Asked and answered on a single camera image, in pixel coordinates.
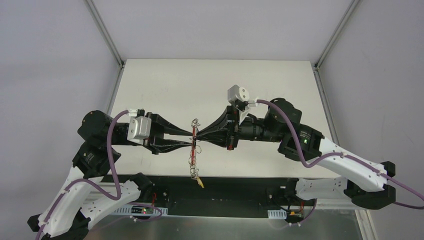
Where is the white cable duct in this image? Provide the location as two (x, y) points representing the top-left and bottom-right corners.
(267, 209), (287, 220)
(111, 204), (168, 217)

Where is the red keyring holder with rings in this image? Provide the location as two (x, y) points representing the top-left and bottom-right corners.
(188, 118), (205, 189)

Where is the right white cable duct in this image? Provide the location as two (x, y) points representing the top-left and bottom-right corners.
(267, 209), (287, 220)

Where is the metal frame post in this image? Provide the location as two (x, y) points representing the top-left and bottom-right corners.
(314, 0), (362, 71)
(84, 0), (125, 69)

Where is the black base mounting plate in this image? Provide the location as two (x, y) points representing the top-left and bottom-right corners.
(109, 174), (342, 220)

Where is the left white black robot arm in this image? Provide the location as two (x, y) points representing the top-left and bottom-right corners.
(27, 109), (190, 240)

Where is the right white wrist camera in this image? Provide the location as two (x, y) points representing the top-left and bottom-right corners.
(227, 84), (259, 126)

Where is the right metal frame post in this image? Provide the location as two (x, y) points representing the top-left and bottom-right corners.
(314, 0), (362, 71)

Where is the left white cable duct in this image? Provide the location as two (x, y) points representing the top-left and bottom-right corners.
(111, 204), (168, 217)

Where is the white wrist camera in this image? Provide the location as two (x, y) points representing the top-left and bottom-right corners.
(227, 84), (259, 126)
(127, 109), (152, 145)

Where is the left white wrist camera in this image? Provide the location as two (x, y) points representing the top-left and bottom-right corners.
(127, 109), (152, 145)

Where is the left metal frame post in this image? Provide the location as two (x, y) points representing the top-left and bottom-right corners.
(84, 0), (125, 69)

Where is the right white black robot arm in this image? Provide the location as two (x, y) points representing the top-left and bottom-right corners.
(196, 98), (396, 210)

